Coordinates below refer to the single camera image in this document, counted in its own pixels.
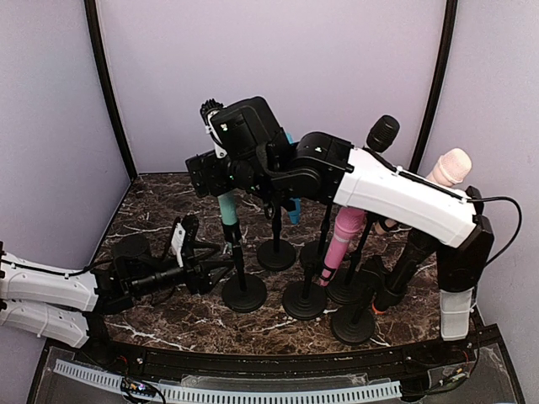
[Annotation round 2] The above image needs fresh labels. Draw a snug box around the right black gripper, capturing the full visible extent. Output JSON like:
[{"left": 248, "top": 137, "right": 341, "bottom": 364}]
[{"left": 184, "top": 147, "right": 278, "bottom": 198}]

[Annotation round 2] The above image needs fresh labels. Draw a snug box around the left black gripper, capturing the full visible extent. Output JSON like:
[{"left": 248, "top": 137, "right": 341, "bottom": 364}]
[{"left": 131, "top": 241, "right": 234, "bottom": 298}]

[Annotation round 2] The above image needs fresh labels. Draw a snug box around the mint green microphone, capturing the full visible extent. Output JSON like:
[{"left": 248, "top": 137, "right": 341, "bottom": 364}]
[{"left": 217, "top": 190, "right": 238, "bottom": 226}]

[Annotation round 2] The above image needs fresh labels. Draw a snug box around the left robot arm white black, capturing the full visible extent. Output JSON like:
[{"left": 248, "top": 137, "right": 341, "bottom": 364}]
[{"left": 1, "top": 235, "right": 234, "bottom": 367}]

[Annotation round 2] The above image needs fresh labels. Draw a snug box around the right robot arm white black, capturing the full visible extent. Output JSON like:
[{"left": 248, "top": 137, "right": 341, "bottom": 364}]
[{"left": 186, "top": 96, "right": 494, "bottom": 365}]

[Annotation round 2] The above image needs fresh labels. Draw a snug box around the black mic stand blue mic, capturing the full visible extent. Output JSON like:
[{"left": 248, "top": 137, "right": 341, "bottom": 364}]
[{"left": 257, "top": 202, "right": 296, "bottom": 272}]

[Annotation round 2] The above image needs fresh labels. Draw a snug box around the blue microphone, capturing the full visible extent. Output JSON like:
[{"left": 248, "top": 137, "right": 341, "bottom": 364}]
[{"left": 282, "top": 130, "right": 302, "bottom": 226}]

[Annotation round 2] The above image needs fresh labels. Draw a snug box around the black mic stand cream mic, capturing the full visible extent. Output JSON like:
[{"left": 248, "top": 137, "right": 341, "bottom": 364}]
[{"left": 327, "top": 213, "right": 378, "bottom": 305}]

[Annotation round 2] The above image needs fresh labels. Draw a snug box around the black microphone orange base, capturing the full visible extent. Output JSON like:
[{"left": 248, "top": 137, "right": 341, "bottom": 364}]
[{"left": 372, "top": 229, "right": 440, "bottom": 313}]

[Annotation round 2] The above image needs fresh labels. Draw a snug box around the cream pink microphone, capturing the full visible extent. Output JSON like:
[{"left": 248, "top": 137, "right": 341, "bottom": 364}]
[{"left": 425, "top": 148, "right": 472, "bottom": 188}]

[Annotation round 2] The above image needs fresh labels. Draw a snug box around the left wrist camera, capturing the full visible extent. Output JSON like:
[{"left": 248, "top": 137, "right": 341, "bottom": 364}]
[{"left": 170, "top": 215, "right": 200, "bottom": 268}]

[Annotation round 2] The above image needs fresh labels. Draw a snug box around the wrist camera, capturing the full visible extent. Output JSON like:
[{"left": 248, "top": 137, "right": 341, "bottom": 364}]
[
  {"left": 199, "top": 98, "right": 231, "bottom": 159},
  {"left": 170, "top": 215, "right": 200, "bottom": 268}
]

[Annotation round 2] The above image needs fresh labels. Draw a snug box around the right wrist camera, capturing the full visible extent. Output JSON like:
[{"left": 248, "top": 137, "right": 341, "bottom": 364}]
[{"left": 199, "top": 98, "right": 231, "bottom": 159}]

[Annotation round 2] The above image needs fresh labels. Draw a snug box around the black front table rail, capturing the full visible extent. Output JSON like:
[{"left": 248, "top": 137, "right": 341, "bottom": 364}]
[{"left": 75, "top": 334, "right": 478, "bottom": 380}]

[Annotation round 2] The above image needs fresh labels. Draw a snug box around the white slotted cable duct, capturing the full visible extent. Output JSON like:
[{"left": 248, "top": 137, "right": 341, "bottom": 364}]
[{"left": 53, "top": 359, "right": 402, "bottom": 403}]

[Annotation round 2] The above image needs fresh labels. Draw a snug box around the black microphone white ring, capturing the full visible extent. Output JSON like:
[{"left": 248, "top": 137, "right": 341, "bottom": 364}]
[{"left": 362, "top": 114, "right": 401, "bottom": 153}]

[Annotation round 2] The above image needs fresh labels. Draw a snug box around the left black frame post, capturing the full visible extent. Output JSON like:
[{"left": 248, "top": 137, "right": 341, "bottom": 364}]
[{"left": 83, "top": 0, "right": 138, "bottom": 182}]

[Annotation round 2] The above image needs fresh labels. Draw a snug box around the black frame post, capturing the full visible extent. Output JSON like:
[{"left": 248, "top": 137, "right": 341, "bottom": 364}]
[
  {"left": 83, "top": 0, "right": 138, "bottom": 182},
  {"left": 408, "top": 0, "right": 458, "bottom": 173}
]

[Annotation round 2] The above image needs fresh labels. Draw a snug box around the right black frame post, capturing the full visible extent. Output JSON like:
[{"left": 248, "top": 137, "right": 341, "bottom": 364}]
[{"left": 408, "top": 0, "right": 458, "bottom": 173}]

